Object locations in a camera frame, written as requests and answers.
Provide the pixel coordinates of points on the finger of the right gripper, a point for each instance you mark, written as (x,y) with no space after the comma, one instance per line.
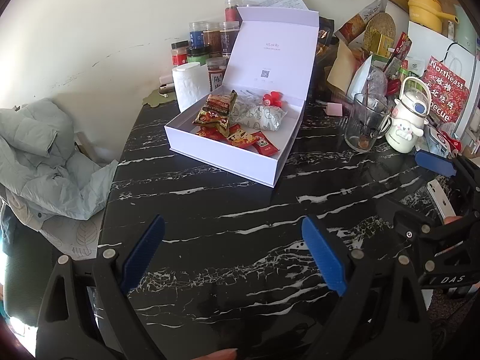
(458,166)
(412,221)

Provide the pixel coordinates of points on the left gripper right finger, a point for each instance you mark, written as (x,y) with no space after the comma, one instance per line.
(380,313)

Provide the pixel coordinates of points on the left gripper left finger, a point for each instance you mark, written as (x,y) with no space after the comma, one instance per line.
(66,327)

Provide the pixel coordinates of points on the Heinz ketchup sachet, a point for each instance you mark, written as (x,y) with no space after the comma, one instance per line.
(263,145)

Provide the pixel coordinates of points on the red yellow snack packet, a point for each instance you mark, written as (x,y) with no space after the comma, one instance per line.
(240,138)

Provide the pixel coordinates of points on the red gold candy packet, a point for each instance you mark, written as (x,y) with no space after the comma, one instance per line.
(211,133)

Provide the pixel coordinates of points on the brown triangular snack bag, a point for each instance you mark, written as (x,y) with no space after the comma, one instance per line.
(215,112)

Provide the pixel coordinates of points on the white smartphone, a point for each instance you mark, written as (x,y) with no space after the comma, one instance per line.
(440,200)

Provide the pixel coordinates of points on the white cartoon water bottle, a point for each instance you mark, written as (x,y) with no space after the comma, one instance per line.
(409,116)

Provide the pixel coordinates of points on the red Northeast barbecue bag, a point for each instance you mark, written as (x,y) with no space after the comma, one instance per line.
(448,91)

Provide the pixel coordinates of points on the glass mug with cartoon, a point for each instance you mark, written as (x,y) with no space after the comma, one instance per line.
(369,121)

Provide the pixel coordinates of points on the light green puffer jacket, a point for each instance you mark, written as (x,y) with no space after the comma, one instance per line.
(43,173)

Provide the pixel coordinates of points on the pink small block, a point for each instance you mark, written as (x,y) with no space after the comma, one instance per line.
(334,109)

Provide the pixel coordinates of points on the brown paper bag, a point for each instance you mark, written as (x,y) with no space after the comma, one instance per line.
(345,65)

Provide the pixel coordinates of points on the dark snack bag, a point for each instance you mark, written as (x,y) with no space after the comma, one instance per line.
(326,49)

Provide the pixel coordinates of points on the yellow pot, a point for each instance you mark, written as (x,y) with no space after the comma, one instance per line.
(428,13)

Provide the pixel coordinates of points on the snack bag with waffle picture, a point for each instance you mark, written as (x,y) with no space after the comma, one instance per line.
(369,22)

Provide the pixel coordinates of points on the white patterned pouch right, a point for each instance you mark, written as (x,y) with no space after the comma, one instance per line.
(267,118)

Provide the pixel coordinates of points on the white patterned pouch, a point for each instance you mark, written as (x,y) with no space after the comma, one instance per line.
(242,104)
(267,118)

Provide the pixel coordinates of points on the white patterned pouch left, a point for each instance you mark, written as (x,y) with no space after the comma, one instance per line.
(242,104)

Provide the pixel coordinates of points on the green leaf coaster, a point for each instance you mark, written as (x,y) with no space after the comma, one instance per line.
(155,99)

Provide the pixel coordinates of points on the white tissue roll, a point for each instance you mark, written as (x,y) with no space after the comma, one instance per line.
(191,84)

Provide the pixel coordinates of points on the red chili jar white label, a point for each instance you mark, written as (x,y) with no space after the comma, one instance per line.
(216,70)

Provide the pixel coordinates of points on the dark label clear jar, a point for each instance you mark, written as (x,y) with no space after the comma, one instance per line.
(229,31)

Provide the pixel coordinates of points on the red label tall jar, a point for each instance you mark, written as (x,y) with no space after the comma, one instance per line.
(231,11)

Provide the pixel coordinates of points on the green label black jar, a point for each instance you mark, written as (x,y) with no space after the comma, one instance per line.
(199,54)

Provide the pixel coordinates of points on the brown label clear jar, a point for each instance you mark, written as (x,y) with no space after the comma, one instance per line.
(212,38)

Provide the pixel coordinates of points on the blue label clear jar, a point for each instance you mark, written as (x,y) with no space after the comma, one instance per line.
(196,30)

